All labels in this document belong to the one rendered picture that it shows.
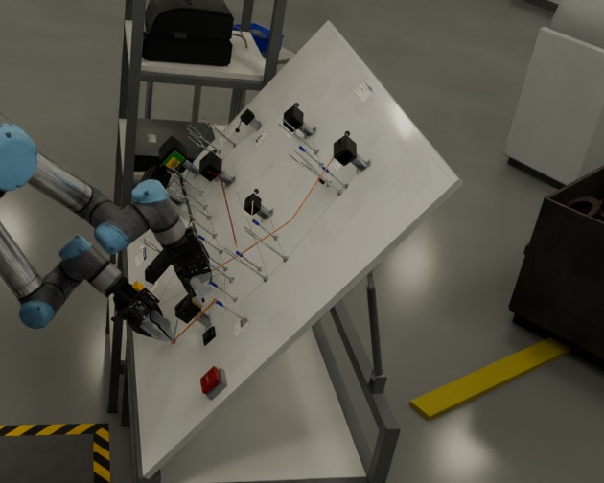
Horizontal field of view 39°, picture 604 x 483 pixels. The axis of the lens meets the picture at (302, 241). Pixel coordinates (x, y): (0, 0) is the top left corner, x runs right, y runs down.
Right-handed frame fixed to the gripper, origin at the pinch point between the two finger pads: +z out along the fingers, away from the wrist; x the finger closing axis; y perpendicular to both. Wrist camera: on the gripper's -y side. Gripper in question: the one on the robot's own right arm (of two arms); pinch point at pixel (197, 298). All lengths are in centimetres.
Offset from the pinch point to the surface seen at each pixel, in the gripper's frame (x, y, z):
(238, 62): 109, 28, -11
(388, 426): -29, 33, 37
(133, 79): 92, -5, -26
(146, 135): 115, -14, 4
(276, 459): -20.7, 2.1, 43.2
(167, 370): -4.3, -15.5, 14.8
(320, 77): 62, 52, -15
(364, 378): -10, 32, 38
